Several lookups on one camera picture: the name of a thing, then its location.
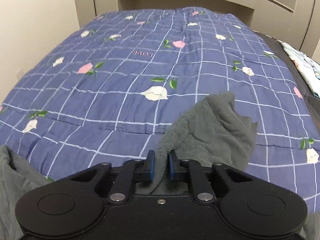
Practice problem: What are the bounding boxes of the white wall socket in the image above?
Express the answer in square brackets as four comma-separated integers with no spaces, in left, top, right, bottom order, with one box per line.
[16,69,25,80]

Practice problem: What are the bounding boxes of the light floral bedding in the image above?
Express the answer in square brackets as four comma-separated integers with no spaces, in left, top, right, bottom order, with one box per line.
[278,40,320,98]

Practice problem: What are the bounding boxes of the blue checked floral quilt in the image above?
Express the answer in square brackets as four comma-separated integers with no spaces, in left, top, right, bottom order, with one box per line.
[1,7,319,212]

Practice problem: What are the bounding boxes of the grey fleece pants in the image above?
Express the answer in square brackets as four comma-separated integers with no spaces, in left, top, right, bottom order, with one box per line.
[1,92,319,239]

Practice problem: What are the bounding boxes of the beige shelf above bed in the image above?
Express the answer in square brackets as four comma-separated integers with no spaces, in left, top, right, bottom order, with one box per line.
[118,0,319,56]

